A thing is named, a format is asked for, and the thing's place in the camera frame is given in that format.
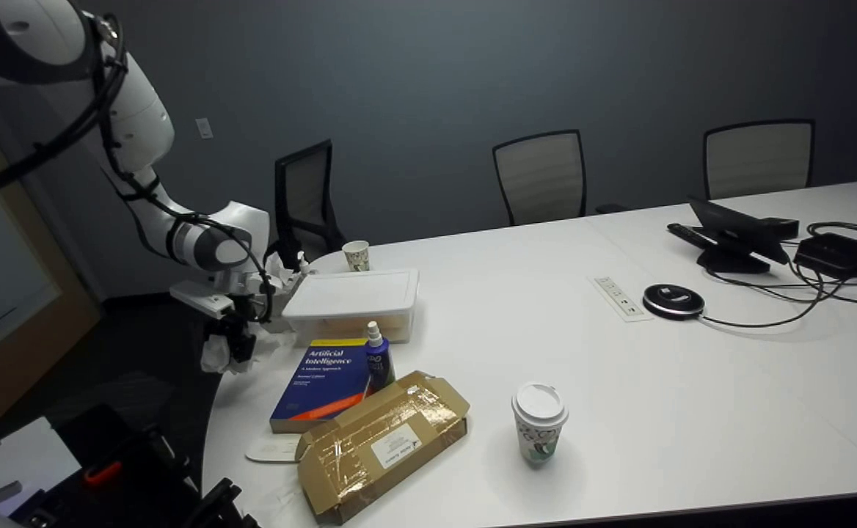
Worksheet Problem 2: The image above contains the round black speaker puck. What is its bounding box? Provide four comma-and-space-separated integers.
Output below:
641, 282, 707, 321

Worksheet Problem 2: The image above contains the black adapter box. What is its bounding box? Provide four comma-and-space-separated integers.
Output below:
792, 230, 857, 285

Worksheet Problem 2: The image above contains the small open paper cup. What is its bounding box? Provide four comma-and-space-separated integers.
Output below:
340, 238, 375, 273

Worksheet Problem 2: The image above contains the white paper sheet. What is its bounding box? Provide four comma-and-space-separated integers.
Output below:
0, 417, 86, 521

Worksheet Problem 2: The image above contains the wooden door with window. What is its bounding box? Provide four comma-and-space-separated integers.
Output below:
0, 85, 107, 425

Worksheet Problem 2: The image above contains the white container with lid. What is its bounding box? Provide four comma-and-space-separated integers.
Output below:
280, 267, 419, 349

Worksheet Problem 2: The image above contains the white table power outlet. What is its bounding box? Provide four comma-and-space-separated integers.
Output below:
593, 273, 648, 321

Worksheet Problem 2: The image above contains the black looped cable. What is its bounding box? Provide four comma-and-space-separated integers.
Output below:
801, 219, 857, 307

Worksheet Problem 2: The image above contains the white napkin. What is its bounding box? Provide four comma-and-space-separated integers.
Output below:
198, 333, 237, 377

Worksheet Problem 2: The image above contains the black mesh office chair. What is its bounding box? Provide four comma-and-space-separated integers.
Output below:
271, 138, 350, 276

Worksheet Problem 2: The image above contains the small purple bottle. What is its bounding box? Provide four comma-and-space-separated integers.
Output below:
362, 320, 399, 396

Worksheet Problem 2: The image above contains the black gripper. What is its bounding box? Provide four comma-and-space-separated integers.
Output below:
221, 289, 280, 367

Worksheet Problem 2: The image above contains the paper coffee cup white lid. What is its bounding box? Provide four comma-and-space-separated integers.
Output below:
508, 377, 574, 472

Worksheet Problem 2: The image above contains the blue and yellow book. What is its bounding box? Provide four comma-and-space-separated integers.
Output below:
267, 333, 375, 436

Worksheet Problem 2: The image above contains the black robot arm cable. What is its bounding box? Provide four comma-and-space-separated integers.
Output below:
0, 9, 130, 213

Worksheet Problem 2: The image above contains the flat white disc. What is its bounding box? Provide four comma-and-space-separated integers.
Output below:
245, 436, 302, 467

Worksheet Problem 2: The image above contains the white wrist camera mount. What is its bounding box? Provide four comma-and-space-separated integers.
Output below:
170, 282, 237, 320

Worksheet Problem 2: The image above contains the brown cardboard box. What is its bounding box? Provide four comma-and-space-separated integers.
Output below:
293, 367, 477, 528

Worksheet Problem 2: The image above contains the black speaker puck cable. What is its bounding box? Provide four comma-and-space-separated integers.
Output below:
700, 260, 833, 333

